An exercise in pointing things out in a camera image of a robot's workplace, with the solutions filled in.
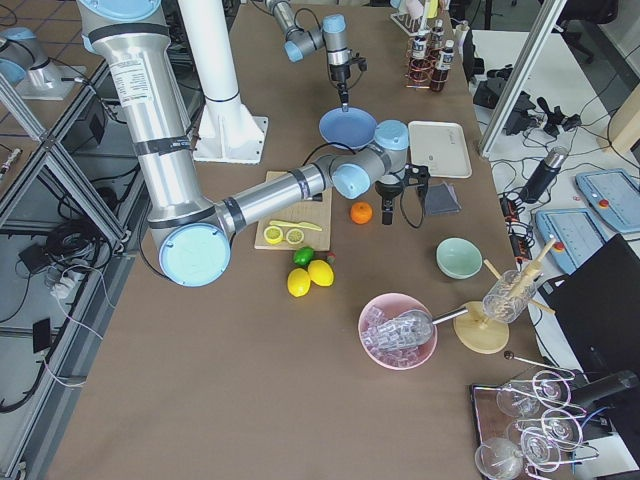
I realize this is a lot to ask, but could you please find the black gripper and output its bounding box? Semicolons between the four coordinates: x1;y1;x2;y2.
327;48;368;111
374;181;404;225

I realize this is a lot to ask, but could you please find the blue plate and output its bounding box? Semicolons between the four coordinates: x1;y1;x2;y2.
319;107;378;149

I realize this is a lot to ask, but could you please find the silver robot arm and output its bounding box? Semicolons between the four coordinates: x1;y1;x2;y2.
78;1;409;287
265;0;367;112

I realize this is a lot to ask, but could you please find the orange mandarin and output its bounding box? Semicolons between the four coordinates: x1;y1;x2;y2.
349;201;373;225

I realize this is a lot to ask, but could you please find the grey cloth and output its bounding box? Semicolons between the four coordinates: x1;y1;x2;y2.
424;182;461;216

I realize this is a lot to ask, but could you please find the cream rabbit tray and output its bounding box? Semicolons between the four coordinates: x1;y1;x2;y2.
408;121;472;179

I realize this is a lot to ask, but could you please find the tea bottle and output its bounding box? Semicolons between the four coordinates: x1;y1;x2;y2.
430;19;444;50
408;29;429;84
430;40;454;92

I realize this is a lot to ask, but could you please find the wooden cutting board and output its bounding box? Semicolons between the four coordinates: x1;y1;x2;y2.
253;170;334;252

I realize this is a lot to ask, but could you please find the green bowl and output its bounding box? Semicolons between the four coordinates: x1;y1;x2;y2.
436;237;483;280

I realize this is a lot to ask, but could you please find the yellow plastic knife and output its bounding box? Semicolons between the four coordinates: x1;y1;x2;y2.
269;220;323;232

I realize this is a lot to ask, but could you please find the lemon slice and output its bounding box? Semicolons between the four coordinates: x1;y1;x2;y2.
285;228;305;245

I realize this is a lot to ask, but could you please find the green lime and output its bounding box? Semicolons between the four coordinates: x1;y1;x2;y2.
293;246;315;268

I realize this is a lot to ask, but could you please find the lemon half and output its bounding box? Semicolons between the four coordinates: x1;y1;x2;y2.
263;225;284;245

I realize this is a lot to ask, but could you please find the metal ice scoop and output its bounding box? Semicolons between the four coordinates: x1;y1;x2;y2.
376;307;468;351

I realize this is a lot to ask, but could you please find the pink bowl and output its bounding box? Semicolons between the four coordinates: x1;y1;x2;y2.
358;293;438;370

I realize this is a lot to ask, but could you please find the black thermos bottle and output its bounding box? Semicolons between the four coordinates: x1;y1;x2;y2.
519;146;569;204

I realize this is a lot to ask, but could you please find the clear glass mug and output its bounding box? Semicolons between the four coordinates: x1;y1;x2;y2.
482;270;536;324

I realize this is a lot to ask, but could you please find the teach pendant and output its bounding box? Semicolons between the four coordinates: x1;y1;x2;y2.
575;169;639;234
535;208;609;274

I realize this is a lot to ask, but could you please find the cocktail glass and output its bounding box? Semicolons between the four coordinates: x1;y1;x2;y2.
474;437;524;480
517;409;583;473
496;381;540;418
531;370;571;408

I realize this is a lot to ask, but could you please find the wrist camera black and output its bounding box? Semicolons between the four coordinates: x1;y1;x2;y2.
404;163;430;203

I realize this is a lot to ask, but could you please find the copper wire bottle rack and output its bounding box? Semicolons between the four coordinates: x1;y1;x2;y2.
405;27;454;92

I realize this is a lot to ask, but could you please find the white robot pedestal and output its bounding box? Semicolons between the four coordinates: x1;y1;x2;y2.
179;0;268;165

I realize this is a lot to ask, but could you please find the aluminium frame post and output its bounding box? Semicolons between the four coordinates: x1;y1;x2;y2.
478;0;567;158

